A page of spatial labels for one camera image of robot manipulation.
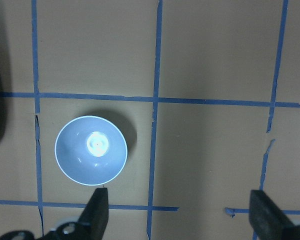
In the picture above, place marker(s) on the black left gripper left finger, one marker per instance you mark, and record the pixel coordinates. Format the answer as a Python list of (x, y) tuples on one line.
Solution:
[(95, 215)]

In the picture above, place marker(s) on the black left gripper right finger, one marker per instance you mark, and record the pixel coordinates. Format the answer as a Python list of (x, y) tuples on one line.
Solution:
[(268, 221)]

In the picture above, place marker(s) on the blue bowl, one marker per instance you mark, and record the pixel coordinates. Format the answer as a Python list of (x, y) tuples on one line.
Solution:
[(91, 150)]

